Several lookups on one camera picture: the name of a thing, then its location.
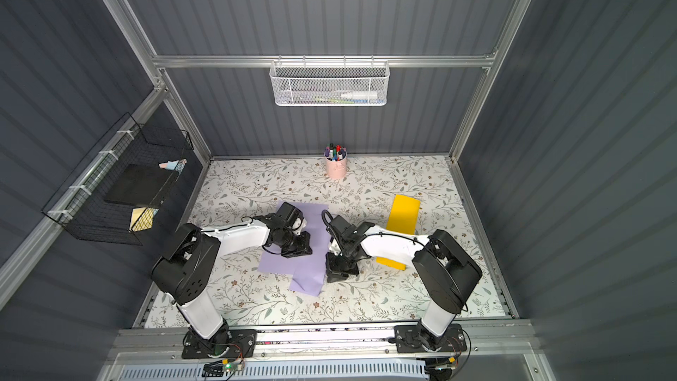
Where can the black wire wall basket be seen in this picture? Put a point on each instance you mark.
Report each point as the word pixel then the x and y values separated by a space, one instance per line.
pixel 96 206

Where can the white bottle in basket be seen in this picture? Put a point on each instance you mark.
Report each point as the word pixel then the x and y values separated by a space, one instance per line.
pixel 360 96

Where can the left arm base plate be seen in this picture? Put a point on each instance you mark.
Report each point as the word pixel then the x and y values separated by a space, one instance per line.
pixel 225 343

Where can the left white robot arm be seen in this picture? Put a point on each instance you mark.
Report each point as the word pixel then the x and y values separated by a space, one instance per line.
pixel 184 268

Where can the purple paper sheet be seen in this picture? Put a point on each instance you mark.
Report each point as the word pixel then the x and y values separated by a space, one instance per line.
pixel 308 272

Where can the pink pen cup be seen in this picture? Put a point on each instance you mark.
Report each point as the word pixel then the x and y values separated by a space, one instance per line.
pixel 335 157

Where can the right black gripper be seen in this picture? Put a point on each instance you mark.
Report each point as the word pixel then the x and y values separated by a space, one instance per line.
pixel 341 266

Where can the white vented panel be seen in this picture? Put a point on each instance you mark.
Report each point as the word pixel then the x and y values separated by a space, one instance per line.
pixel 302 370

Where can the yellow rectangular paper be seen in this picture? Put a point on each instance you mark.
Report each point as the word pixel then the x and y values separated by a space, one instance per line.
pixel 404 215

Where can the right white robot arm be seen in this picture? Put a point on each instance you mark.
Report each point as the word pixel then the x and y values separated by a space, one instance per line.
pixel 448 273

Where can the yellow sticky note pad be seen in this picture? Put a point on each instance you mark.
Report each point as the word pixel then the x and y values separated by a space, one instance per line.
pixel 142 218

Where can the white wire mesh basket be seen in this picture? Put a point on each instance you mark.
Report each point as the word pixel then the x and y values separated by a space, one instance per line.
pixel 322 86

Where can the pastel note pad in basket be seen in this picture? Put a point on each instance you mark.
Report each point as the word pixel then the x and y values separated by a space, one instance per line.
pixel 174 165

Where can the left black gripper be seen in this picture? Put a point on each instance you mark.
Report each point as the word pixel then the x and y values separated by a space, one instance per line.
pixel 299 246

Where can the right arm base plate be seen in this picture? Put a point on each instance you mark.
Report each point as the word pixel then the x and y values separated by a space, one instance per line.
pixel 417 339

